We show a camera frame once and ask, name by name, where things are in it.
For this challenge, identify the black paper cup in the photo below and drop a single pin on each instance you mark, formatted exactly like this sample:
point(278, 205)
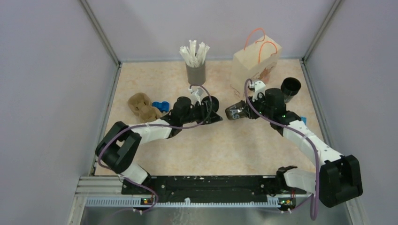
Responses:
point(290, 87)

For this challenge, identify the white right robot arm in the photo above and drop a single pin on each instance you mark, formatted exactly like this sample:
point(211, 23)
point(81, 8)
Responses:
point(337, 177)

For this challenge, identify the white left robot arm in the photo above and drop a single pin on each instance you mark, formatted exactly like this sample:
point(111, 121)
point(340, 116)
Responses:
point(120, 144)

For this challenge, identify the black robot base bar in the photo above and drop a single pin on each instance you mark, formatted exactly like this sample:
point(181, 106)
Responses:
point(211, 189)

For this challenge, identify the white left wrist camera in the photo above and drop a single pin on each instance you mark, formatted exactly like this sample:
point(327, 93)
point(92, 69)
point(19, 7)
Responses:
point(195, 95)

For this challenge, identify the blue toy car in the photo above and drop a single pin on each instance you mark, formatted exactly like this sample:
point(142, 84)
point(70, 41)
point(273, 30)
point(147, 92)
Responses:
point(163, 106)

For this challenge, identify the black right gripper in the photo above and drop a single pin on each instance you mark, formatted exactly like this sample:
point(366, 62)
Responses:
point(252, 114)

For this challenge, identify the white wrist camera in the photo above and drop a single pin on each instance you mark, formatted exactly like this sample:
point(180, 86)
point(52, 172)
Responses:
point(195, 95)
point(258, 87)

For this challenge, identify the white wrapped straws bundle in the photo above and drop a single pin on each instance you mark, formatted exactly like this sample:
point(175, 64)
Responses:
point(194, 54)

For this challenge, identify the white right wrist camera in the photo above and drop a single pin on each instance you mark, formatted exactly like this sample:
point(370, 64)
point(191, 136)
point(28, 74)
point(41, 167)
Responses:
point(258, 87)

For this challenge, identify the teddy bear paper bag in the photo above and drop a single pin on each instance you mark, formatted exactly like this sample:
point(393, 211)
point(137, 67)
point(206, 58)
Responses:
point(255, 61)

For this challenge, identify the brown pulp cup carrier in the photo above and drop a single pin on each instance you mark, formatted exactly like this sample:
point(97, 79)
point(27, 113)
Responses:
point(141, 105)

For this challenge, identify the aluminium frame rail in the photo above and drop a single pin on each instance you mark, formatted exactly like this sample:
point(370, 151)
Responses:
point(110, 86)

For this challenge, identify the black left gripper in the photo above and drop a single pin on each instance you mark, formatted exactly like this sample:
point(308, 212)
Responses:
point(206, 117)

